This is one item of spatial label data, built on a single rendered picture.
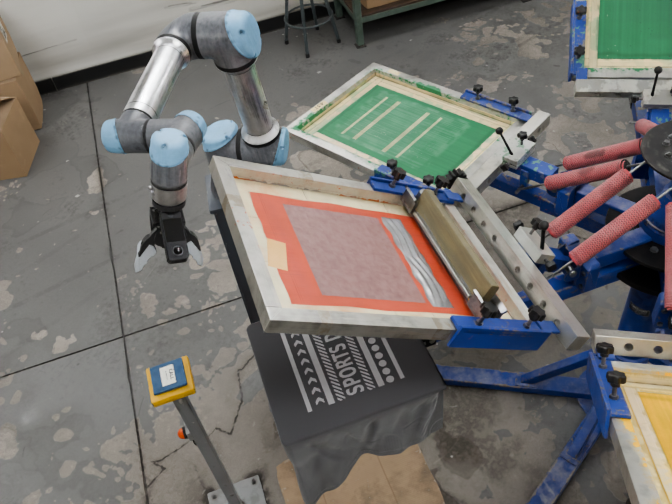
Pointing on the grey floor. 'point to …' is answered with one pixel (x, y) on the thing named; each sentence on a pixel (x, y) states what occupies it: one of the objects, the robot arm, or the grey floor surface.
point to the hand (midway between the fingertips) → (169, 271)
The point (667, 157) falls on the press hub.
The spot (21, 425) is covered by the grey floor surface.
